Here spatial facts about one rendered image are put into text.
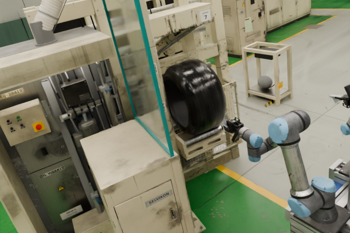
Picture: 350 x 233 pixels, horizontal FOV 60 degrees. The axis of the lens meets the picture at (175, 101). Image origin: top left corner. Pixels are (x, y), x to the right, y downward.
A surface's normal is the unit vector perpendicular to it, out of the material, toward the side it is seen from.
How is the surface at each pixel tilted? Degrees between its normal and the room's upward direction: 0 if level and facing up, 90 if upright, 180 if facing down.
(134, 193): 90
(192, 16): 90
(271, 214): 0
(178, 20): 90
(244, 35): 90
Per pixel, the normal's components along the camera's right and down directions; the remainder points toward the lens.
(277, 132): -0.90, 0.22
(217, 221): -0.18, -0.89
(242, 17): 0.59, 0.24
